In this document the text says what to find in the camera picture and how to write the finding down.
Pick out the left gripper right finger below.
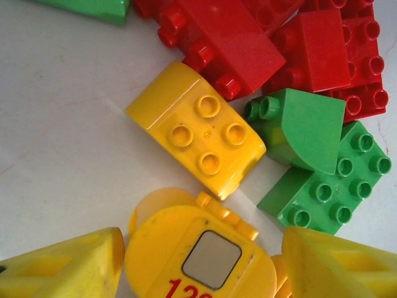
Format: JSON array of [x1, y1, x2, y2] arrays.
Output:
[[280, 225, 397, 298]]

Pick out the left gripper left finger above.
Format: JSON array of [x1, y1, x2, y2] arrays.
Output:
[[0, 226, 125, 298]]

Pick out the yellow round lego door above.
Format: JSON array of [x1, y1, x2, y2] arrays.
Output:
[[124, 187, 279, 298]]

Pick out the green curved lego brick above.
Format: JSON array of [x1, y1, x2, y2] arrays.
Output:
[[243, 88, 347, 176]]

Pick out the yellow curved-end lego brick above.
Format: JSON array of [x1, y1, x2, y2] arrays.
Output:
[[124, 60, 267, 202]]

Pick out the red sloped lego brick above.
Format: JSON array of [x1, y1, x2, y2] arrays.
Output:
[[263, 7, 353, 94]]

